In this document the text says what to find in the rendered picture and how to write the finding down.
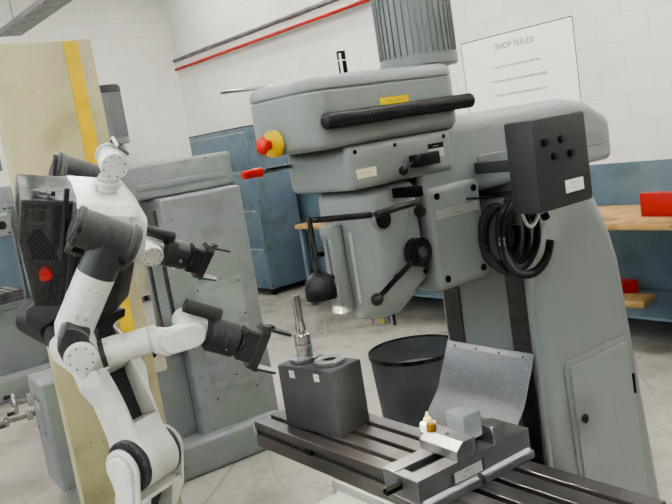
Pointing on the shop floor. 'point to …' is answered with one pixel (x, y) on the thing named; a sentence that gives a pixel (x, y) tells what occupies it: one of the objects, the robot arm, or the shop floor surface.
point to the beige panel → (65, 80)
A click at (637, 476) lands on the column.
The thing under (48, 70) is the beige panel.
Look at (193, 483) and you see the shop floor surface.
